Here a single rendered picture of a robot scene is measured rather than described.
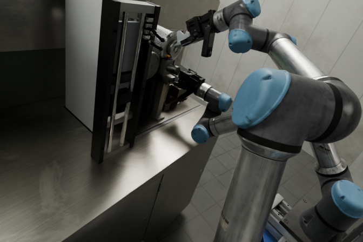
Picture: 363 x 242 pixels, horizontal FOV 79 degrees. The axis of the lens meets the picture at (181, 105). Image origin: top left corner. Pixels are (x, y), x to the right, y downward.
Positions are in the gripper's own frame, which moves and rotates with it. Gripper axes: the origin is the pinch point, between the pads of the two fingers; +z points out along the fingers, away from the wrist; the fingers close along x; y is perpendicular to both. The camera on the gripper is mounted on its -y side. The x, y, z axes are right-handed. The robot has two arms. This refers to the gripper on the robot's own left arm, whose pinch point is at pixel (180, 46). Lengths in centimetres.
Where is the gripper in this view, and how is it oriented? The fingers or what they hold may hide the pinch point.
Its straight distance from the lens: 99.7
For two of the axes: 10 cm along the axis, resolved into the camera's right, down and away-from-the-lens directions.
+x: -6.1, 2.6, -7.5
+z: -7.4, 1.6, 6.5
